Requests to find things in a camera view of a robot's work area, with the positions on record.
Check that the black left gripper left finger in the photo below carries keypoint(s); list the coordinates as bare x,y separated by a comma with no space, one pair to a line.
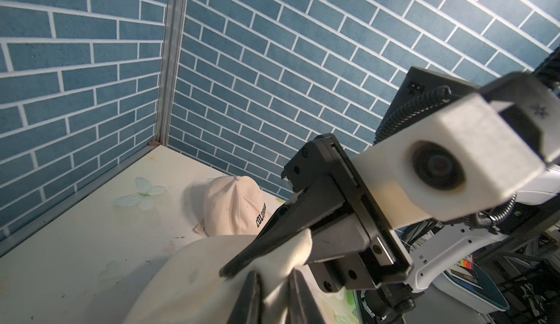
248,308

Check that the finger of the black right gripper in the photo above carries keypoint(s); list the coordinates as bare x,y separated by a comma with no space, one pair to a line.
338,239
317,208

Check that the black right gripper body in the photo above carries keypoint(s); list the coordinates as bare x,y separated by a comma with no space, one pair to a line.
385,260

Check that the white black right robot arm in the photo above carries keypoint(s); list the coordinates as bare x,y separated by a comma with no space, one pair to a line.
434,245

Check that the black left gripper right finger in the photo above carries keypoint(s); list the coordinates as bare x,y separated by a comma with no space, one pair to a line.
301,308

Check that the beige baseball cap with text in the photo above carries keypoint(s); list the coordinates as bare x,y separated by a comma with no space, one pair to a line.
233,206

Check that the cream cap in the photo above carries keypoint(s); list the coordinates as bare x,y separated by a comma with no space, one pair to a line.
189,289

